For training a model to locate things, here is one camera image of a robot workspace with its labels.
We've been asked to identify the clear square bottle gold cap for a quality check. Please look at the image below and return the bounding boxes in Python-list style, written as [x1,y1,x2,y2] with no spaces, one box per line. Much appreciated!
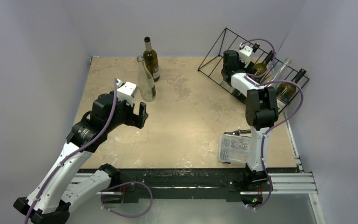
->
[225,42,261,93]

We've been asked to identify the purple cable loop below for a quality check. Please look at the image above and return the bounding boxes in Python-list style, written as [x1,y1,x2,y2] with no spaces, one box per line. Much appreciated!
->
[101,181,154,219]

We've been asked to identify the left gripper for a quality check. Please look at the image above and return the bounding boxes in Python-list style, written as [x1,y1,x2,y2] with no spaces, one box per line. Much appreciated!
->
[105,95,147,132]

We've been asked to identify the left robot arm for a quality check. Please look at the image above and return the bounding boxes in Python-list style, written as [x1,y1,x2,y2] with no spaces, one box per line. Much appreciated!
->
[14,91,148,224]

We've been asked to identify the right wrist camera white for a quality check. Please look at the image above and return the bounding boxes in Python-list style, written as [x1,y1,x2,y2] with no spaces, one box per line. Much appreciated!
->
[238,44,253,68]

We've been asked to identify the clear glass bottle short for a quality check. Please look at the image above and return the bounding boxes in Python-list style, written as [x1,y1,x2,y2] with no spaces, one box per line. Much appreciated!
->
[266,57,292,82]

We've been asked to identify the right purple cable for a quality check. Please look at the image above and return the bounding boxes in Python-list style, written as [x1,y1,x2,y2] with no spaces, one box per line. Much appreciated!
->
[241,38,305,211]

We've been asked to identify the clear plastic screw box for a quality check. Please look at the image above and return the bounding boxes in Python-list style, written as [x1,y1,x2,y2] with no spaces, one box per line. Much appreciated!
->
[218,134,251,166]

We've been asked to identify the tall clear glass bottle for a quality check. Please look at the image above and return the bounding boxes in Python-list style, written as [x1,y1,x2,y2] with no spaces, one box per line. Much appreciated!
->
[137,55,156,102]

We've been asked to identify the dark green bottle front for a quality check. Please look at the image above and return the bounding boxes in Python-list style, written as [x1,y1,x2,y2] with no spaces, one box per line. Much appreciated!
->
[276,69,307,103]

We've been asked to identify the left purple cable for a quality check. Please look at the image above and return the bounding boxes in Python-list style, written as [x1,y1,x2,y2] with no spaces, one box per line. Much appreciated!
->
[23,78,119,224]

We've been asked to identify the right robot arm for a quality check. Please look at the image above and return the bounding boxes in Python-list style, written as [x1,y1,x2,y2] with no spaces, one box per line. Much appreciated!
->
[221,50,279,190]

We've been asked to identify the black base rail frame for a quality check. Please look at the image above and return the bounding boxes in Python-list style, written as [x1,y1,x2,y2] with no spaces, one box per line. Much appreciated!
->
[71,168,317,205]

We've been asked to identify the dark green bottle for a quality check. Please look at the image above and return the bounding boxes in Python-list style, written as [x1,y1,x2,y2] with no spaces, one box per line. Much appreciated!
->
[249,50,274,76]
[276,69,307,103]

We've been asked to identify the black pliers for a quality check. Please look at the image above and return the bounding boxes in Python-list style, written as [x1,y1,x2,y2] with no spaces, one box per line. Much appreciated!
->
[224,129,251,136]

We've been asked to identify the black wire wine rack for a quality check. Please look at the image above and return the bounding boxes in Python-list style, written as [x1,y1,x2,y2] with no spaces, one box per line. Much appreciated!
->
[197,28,310,113]

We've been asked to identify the purple cable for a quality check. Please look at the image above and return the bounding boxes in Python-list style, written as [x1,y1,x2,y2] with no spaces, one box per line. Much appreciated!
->
[23,78,119,224]
[241,38,305,211]

